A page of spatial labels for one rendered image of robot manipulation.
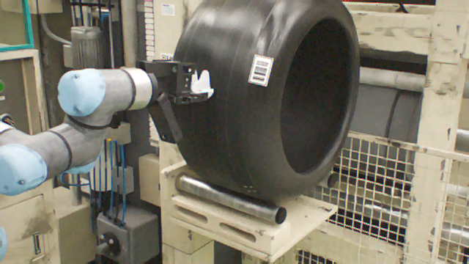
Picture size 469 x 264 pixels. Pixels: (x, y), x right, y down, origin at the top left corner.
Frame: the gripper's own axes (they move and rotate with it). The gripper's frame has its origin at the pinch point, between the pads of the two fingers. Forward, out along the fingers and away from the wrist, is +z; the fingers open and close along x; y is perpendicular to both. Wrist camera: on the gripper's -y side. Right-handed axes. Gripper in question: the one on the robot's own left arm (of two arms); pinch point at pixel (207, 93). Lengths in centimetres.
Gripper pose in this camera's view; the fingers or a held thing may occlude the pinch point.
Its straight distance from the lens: 109.6
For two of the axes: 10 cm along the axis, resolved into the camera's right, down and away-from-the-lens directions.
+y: 0.9, -9.7, -2.1
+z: 6.0, -1.2, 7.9
